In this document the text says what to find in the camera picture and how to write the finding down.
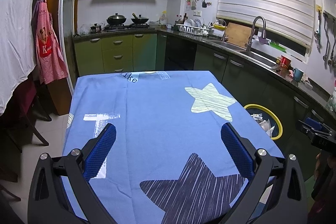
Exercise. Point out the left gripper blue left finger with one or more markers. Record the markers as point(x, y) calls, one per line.
point(48, 200)

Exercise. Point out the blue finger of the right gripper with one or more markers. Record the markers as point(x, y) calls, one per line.
point(317, 126)

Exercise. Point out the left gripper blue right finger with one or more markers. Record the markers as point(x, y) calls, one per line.
point(275, 190)

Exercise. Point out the yellow rimmed trash bin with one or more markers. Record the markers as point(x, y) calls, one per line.
point(266, 119)

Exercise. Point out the teal mug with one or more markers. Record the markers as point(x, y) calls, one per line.
point(297, 74)

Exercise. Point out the red box on counter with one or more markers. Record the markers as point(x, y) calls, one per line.
point(284, 62)

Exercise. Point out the green lower cabinets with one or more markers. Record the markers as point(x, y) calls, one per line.
point(251, 77)

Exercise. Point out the blue star tablecloth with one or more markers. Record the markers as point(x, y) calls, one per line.
point(168, 163)

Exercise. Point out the wooden cutting board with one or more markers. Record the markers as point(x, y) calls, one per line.
point(238, 34)

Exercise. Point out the red checked apron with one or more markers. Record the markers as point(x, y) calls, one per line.
point(50, 59)

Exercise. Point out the white dish rack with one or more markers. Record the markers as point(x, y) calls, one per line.
point(190, 27)

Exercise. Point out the small steel pot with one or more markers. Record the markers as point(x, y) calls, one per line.
point(96, 28)

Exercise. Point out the gas stove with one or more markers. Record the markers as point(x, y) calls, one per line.
point(122, 27)

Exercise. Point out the black wok with lid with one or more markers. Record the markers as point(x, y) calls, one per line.
point(116, 20)

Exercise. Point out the black frying pan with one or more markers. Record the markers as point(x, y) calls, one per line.
point(139, 19)

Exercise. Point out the white hanging cloth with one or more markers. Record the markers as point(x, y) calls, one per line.
point(18, 58)

